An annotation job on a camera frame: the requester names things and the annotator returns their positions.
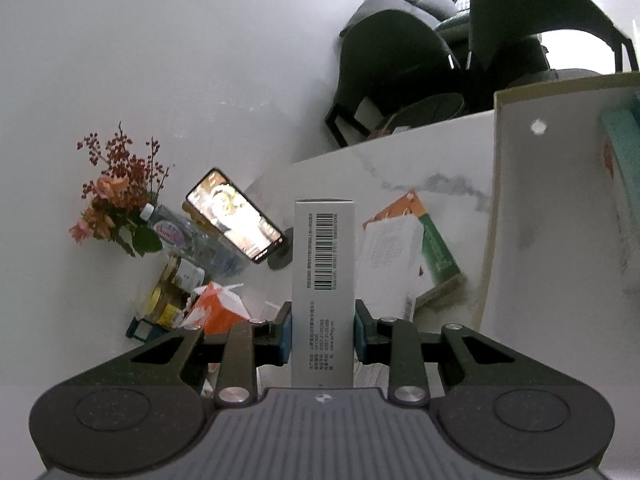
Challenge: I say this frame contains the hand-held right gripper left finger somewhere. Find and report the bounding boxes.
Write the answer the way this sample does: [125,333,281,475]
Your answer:
[100,301,294,407]

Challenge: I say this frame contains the dark dining chair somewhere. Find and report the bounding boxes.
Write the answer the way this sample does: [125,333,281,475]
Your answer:
[467,0,638,111]
[325,10,466,148]

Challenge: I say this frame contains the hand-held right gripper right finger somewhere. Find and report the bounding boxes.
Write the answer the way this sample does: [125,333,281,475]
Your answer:
[353,299,538,406]

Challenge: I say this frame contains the large blue cartoon box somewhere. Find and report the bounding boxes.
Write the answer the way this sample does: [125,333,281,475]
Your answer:
[600,107,640,201]

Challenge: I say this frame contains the black smartphone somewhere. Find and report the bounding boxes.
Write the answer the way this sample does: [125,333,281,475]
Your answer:
[184,167,285,266]

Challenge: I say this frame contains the orange and green box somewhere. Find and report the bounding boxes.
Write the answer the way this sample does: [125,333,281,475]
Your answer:
[361,189,469,311]

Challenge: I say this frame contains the small white device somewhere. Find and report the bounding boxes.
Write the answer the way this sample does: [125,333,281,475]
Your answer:
[177,259,206,291]

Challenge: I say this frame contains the white fine print box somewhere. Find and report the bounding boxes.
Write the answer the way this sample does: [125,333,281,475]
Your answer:
[356,217,426,321]

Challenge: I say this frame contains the white box with side barcode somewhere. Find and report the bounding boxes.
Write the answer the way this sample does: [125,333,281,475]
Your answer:
[291,199,357,390]

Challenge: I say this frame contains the brown cardboard box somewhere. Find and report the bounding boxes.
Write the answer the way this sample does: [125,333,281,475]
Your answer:
[480,72,640,341]

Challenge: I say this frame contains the orange tissue box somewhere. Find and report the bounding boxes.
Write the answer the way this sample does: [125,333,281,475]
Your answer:
[180,281,251,336]

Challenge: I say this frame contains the pink label water bottle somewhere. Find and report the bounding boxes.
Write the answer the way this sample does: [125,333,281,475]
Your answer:
[140,203,241,278]

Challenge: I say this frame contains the yellow lid jar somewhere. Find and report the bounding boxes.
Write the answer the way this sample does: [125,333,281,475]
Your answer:
[145,285,188,328]

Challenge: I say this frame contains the red berry flower bouquet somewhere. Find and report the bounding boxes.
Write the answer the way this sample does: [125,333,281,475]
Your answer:
[69,121,176,258]

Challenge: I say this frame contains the round black phone stand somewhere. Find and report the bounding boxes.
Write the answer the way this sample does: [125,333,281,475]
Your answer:
[266,227,296,271]

